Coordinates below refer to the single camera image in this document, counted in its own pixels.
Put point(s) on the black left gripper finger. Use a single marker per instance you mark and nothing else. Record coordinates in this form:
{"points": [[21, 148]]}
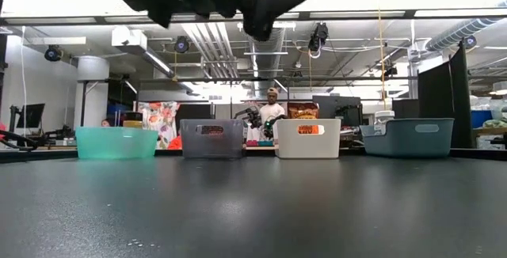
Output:
{"points": [[259, 28], [277, 2]]}

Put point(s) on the white-lid spice jar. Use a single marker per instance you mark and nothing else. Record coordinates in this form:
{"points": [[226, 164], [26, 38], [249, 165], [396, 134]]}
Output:
{"points": [[384, 117]]}

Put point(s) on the black background robot arm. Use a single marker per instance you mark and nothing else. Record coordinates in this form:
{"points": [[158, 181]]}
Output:
{"points": [[253, 118]]}

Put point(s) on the person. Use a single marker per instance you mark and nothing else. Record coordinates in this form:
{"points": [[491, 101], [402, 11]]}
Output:
{"points": [[105, 123], [272, 111]]}

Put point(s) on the black computer monitor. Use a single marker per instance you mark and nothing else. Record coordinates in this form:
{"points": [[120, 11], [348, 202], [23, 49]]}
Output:
{"points": [[336, 107], [31, 115]]}

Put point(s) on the grey translucent plastic bin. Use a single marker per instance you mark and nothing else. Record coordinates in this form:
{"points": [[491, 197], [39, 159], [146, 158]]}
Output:
{"points": [[212, 145]]}

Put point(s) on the white plastic bin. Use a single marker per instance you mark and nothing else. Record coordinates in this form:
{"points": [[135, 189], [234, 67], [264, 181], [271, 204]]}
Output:
{"points": [[308, 145]]}

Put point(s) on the floral cloth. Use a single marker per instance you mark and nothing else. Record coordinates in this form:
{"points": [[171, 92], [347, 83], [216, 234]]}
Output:
{"points": [[160, 121]]}

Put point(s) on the white round pillar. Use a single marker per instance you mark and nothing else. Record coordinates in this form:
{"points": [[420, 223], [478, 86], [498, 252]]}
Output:
{"points": [[93, 92]]}

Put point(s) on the black partition panel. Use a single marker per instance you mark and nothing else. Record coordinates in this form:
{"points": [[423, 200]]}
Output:
{"points": [[443, 95]]}

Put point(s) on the blue-grey plastic bin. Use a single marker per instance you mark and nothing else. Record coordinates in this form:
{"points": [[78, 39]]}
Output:
{"points": [[408, 141]]}

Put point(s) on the teal plastic bin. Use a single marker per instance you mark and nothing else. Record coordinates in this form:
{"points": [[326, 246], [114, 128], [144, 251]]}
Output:
{"points": [[117, 143]]}

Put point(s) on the blue storage container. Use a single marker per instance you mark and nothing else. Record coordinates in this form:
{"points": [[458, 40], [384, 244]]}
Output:
{"points": [[481, 117]]}

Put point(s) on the black table mat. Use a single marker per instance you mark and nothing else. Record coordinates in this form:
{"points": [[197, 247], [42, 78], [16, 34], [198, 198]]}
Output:
{"points": [[356, 210]]}

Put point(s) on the hanging ceiling camera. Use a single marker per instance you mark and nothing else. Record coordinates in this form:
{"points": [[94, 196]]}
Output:
{"points": [[319, 36], [53, 53], [181, 45], [470, 41]]}

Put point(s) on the silver ventilation duct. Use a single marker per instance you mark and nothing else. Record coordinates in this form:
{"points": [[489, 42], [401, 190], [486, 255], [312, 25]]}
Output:
{"points": [[459, 30]]}

